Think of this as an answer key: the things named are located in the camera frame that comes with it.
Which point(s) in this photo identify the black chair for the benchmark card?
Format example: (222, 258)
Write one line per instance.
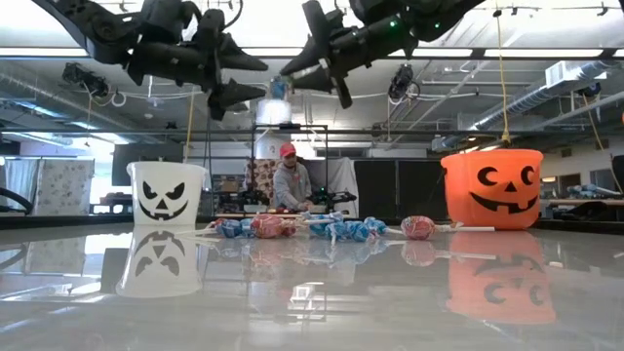
(619, 170)

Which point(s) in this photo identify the white cloth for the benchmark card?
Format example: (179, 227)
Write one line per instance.
(341, 175)

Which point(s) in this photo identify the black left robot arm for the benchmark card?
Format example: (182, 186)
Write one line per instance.
(88, 24)

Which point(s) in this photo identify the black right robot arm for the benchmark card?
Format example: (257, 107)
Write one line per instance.
(439, 14)

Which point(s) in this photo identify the black wall screen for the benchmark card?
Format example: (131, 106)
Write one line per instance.
(146, 153)

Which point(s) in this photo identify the person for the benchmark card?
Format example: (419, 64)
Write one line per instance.
(291, 187)

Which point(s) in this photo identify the black partition panel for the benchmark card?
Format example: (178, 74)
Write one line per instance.
(390, 187)

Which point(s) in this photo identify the red lollipop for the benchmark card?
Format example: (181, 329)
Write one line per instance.
(418, 227)
(265, 226)
(289, 229)

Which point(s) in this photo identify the black curved bar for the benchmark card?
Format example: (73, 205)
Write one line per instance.
(27, 200)

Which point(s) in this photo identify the white curtain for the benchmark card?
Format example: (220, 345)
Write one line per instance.
(19, 178)

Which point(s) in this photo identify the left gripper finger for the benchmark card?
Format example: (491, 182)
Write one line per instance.
(229, 92)
(229, 56)

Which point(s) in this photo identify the silver air duct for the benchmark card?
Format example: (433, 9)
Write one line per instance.
(536, 95)

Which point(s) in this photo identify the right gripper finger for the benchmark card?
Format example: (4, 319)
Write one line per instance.
(322, 79)
(319, 29)

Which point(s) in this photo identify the wooden desk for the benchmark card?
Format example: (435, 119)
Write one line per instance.
(585, 201)

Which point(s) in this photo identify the brown patterned cloth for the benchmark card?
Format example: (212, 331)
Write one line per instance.
(261, 173)

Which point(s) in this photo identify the white cylindrical tank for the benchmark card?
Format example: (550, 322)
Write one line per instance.
(273, 146)

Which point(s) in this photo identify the floral curtain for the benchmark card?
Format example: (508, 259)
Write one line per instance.
(63, 185)

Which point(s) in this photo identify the orange pumpkin face bucket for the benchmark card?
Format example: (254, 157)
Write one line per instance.
(458, 205)

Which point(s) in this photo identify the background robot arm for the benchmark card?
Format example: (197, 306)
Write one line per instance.
(336, 196)

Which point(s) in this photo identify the white ghost face bucket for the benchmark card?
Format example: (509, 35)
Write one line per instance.
(166, 170)

